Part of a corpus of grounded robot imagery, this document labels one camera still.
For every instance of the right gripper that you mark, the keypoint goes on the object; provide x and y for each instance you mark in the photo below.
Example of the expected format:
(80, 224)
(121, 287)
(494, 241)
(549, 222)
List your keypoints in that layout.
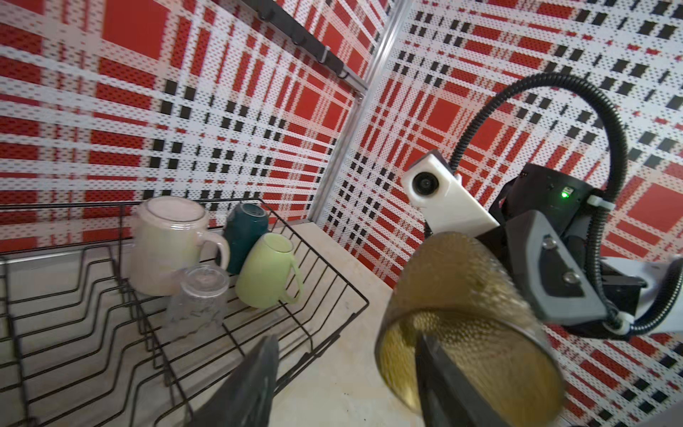
(542, 241)

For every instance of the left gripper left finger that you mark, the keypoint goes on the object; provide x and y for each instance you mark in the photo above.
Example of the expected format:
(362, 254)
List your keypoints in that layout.
(245, 398)

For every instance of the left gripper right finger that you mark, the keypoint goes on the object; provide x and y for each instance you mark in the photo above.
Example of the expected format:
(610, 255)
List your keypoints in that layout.
(446, 395)

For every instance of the clear glass cup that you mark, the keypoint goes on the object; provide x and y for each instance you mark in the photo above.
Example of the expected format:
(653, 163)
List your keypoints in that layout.
(199, 302)

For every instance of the amber glass cup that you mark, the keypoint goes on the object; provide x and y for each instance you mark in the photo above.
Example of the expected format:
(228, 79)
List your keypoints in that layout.
(455, 290)

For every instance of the light green mug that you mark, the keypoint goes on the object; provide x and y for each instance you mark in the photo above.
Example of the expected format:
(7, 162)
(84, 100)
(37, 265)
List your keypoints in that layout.
(270, 274)

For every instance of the black wire dish rack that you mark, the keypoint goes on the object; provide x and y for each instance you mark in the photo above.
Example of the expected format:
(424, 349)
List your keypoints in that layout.
(81, 347)

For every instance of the dark green mug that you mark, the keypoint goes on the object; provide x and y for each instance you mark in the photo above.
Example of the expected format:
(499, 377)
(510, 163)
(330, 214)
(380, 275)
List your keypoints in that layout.
(244, 227)

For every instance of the purple iridescent mug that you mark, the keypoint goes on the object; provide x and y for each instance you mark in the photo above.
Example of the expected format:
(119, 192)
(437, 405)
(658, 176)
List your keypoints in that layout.
(168, 235)

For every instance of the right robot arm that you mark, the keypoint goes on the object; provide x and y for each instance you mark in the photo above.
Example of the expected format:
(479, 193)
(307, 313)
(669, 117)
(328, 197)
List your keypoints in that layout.
(641, 297)

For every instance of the black wall hook rail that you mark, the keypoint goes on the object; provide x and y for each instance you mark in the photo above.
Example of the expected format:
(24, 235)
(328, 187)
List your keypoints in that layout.
(271, 12)

